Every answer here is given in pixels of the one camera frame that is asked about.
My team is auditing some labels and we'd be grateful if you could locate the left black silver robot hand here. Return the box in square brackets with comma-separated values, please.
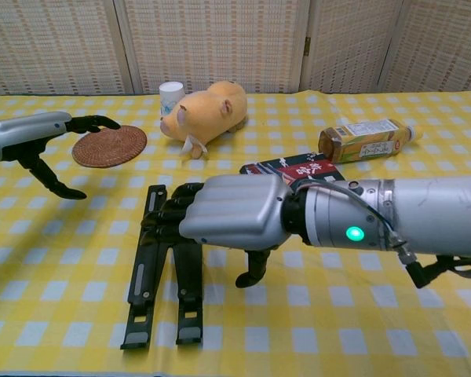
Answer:
[0, 111, 122, 200]

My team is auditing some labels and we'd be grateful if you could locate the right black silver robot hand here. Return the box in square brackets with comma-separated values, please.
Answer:
[141, 174, 294, 290]

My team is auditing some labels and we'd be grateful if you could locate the black red printed box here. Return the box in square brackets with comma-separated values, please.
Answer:
[239, 152, 346, 184]

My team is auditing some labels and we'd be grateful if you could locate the grey black arm cable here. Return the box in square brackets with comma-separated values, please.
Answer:
[304, 182, 471, 290]

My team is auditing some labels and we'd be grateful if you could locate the round brown woven coaster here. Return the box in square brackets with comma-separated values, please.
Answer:
[71, 124, 148, 169]

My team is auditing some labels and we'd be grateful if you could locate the black folding laptop stand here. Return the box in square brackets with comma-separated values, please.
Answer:
[120, 184, 205, 350]

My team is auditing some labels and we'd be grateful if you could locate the brown tea bottle yellow label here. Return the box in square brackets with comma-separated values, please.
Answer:
[318, 118, 425, 165]

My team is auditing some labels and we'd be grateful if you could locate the yellow white checkered tablecloth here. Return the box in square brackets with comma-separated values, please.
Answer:
[0, 90, 471, 374]

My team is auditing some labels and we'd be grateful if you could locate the white paper cup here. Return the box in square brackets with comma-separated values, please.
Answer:
[159, 81, 184, 118]

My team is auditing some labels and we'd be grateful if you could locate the beige woven folding screen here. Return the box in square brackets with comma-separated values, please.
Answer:
[0, 0, 471, 97]

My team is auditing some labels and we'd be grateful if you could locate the orange plush animal toy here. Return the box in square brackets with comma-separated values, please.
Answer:
[159, 79, 248, 159]

